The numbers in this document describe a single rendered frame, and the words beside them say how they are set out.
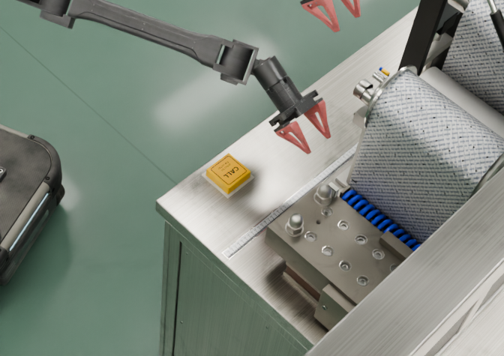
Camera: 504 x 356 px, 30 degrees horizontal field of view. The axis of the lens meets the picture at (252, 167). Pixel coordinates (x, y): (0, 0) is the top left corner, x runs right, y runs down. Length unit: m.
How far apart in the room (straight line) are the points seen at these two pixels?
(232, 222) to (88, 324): 0.99
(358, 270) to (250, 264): 0.25
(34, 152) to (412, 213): 1.43
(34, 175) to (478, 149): 1.57
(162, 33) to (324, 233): 0.51
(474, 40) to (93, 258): 1.56
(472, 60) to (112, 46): 1.92
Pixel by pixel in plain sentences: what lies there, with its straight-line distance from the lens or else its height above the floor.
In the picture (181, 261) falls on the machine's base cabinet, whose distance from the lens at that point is 2.10.
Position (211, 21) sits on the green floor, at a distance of 3.64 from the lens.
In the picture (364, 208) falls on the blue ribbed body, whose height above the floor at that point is 1.04.
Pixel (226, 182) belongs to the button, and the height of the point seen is 0.92.
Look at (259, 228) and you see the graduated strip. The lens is 1.99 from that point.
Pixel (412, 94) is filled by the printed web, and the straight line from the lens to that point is 1.73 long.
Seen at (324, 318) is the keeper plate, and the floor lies 0.93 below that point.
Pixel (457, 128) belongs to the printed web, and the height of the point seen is 1.31.
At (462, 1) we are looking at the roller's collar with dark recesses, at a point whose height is 1.34.
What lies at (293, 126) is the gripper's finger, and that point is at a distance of 1.87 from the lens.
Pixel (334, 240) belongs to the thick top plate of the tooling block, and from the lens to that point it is 1.84.
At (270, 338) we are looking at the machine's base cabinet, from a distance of 2.01.
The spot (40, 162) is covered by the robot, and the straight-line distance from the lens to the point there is 2.91.
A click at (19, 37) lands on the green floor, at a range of 3.59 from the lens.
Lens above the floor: 2.56
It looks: 53 degrees down
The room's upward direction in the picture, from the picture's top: 9 degrees clockwise
